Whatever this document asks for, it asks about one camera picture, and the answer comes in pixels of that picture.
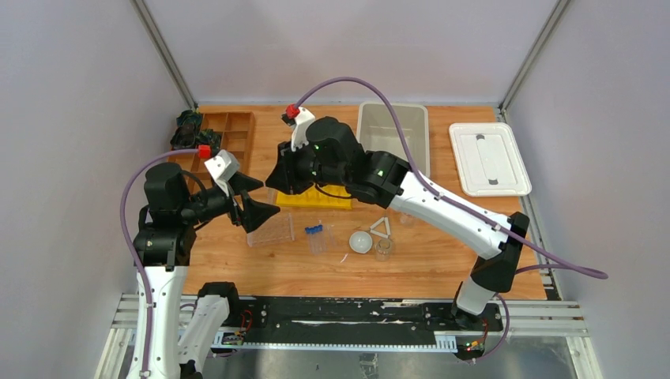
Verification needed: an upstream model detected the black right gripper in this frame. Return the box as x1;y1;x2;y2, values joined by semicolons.
266;137;348;196

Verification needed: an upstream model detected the clear glass tube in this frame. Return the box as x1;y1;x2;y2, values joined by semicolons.
328;224;341;250

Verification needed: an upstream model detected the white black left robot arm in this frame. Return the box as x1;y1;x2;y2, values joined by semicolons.
124;159;280;378

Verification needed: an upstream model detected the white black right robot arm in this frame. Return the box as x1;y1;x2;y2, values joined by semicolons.
265;117;529;330

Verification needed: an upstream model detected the yellow test tube rack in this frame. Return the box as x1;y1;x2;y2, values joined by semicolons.
275;185;352;210

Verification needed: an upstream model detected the clear plastic well plate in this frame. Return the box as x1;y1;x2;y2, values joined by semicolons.
247;213;295;247

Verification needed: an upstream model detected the wooden compartment organizer tray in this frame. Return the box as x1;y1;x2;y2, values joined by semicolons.
200;111;256;174

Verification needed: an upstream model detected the dark floral rolled cloth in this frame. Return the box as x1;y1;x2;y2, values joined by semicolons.
170;126;222;150

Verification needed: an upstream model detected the white porcelain evaporating dish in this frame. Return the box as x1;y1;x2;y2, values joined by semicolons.
348;231;373;254

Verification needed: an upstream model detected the translucent grey plastic bin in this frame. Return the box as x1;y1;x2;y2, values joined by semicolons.
356;102;431;177

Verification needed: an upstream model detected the white clay triangle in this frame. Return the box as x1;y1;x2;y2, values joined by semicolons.
369;216;391;238

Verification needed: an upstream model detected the small glass flask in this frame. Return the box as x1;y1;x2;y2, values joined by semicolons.
375;238;394;261

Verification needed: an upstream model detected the small clear glass beaker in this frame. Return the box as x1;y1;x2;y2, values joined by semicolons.
399;212;416;227

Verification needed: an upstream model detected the white plastic bin lid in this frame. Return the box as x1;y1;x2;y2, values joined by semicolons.
449;122;532;197

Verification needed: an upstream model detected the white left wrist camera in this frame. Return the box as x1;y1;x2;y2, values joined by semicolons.
204;149;240;196

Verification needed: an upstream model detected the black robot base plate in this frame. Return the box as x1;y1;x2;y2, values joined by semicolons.
222;296;504;347

